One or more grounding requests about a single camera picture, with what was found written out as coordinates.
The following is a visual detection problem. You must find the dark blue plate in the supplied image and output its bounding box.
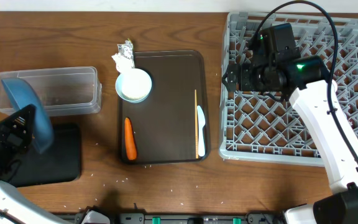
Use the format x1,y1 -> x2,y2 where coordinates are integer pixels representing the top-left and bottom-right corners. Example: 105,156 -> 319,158
1,77 -> 55,155

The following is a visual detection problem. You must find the wooden chopstick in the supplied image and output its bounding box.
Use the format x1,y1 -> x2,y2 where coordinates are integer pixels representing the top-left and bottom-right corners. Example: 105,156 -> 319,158
194,89 -> 199,159

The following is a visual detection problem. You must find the light blue plastic spoon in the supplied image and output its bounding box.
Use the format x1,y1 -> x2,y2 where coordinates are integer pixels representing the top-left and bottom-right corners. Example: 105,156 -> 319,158
196,105 -> 206,157

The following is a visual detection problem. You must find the light blue rice bowl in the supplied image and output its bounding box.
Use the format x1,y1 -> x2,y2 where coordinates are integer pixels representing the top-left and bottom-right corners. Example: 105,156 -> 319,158
115,68 -> 152,103

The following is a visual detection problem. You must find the white paper napkin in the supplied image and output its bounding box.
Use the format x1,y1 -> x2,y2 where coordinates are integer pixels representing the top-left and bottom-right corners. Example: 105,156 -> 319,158
111,53 -> 135,73

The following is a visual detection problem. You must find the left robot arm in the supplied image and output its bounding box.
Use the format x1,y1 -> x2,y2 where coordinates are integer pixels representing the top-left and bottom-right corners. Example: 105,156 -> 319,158
0,105 -> 68,223

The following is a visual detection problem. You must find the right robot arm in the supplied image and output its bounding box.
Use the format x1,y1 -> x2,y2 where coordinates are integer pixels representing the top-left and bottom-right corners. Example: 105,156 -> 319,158
222,23 -> 358,223

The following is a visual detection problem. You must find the grey dishwasher rack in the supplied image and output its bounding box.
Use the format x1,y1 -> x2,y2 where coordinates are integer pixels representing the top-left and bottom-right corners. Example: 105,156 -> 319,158
219,12 -> 358,166

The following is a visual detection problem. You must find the black plastic bin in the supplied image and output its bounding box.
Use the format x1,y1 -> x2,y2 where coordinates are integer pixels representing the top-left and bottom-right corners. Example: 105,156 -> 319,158
1,123 -> 81,187

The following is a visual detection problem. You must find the clear plastic bin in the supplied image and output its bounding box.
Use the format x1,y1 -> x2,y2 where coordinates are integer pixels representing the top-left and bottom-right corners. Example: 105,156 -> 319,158
0,67 -> 102,116

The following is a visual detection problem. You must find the dark brown serving tray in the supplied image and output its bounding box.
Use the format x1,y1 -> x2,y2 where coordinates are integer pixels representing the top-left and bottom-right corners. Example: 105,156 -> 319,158
118,50 -> 208,165

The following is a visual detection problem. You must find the orange carrot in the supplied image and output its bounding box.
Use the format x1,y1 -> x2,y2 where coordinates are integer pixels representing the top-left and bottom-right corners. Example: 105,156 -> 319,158
124,118 -> 137,161

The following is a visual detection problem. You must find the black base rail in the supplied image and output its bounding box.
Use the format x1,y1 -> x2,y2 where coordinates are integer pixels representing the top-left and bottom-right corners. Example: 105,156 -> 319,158
108,213 -> 285,224

